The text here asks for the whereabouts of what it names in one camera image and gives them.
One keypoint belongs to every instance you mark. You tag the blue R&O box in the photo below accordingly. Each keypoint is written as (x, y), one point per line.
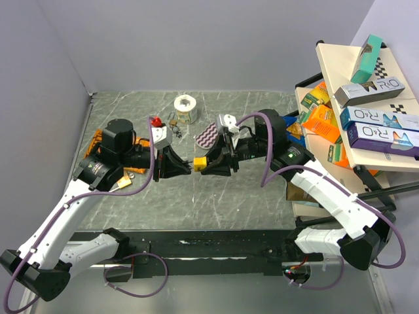
(398, 120)

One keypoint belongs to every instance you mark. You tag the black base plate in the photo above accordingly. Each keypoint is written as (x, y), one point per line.
(210, 252)

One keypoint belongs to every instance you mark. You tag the large brass padlock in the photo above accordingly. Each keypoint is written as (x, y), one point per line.
(125, 181)

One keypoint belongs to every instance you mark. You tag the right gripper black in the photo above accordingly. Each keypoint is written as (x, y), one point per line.
(221, 161)

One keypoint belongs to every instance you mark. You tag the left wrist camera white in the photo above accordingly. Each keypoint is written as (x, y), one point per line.
(162, 134)

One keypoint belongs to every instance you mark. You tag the teal box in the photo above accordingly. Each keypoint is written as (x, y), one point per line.
(366, 60)

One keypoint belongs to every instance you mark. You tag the white tape roll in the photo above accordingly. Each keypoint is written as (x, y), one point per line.
(186, 109)

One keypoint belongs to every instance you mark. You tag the yellow padlock black shackle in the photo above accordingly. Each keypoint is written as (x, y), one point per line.
(198, 164)

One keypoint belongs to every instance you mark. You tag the purple R&O box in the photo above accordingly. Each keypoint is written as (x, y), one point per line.
(383, 139)

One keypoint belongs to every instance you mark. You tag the small brass padlock with keys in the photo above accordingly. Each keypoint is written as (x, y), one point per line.
(173, 125)

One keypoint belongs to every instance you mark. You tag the orange snack box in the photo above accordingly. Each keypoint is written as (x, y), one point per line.
(322, 121)

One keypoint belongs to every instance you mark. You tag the pink black zigzag sponge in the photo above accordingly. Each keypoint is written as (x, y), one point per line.
(207, 138)

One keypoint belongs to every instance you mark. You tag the beige lower shelf board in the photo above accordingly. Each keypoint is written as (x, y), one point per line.
(319, 147)

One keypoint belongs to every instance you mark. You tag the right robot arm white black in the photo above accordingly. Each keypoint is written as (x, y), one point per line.
(364, 231)

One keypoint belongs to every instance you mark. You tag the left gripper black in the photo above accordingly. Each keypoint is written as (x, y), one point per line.
(166, 156)

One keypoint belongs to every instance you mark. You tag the yellow green box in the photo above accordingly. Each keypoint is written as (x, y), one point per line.
(316, 97)

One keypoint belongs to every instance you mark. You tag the beige upper shelf board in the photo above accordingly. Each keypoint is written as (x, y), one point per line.
(337, 64)

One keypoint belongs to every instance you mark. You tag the beige shelf board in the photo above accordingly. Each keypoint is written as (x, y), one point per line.
(337, 64)
(319, 147)

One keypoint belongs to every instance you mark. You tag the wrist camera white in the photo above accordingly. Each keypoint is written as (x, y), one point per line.
(227, 121)
(162, 134)

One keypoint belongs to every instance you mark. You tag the blue chips bag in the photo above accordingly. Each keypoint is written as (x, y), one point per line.
(294, 130)

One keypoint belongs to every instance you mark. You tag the silver R&O box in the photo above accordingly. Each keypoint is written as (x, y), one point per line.
(368, 92)

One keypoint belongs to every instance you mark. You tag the black shelf frame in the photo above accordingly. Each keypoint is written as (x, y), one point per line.
(400, 182)

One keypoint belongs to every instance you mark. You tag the green orange box lower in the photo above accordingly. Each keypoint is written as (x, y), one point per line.
(337, 156)

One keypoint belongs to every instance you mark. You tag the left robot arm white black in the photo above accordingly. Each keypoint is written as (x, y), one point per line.
(43, 264)

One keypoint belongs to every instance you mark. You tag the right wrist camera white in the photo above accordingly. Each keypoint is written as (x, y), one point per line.
(227, 121)

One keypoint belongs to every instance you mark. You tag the orange potato chips bag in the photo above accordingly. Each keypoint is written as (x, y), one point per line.
(97, 137)

